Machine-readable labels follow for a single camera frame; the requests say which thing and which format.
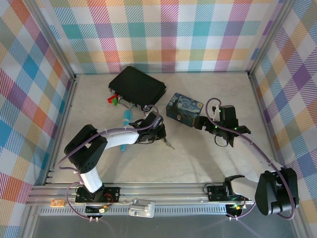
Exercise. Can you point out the thin metal pin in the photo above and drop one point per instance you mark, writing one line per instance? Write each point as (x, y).
(172, 147)

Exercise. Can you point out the starry night tin box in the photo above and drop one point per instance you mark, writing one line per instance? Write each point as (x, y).
(184, 106)

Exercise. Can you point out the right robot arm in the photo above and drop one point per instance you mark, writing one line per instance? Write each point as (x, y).
(250, 158)

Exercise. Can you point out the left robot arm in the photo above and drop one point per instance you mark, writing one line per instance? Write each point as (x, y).
(86, 153)

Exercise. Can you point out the blue pen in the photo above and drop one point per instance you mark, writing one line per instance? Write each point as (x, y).
(127, 117)

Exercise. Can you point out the black hard case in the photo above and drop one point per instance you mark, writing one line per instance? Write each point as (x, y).
(136, 84)

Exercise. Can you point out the grey plastic clamp block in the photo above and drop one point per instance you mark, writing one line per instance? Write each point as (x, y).
(141, 208)

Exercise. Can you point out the grey metal panel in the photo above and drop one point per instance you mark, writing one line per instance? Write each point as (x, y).
(161, 226)

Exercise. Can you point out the small orange circuit board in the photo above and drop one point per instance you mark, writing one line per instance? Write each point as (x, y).
(56, 203)

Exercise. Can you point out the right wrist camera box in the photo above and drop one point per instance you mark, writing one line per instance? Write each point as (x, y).
(216, 111)

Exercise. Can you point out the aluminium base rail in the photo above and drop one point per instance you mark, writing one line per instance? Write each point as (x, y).
(161, 191)

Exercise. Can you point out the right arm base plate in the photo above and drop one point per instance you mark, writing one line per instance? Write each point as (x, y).
(215, 193)

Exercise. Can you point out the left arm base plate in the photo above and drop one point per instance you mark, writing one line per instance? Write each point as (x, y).
(111, 193)

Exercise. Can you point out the aluminium corner post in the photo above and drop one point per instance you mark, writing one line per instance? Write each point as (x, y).
(270, 37)
(57, 44)

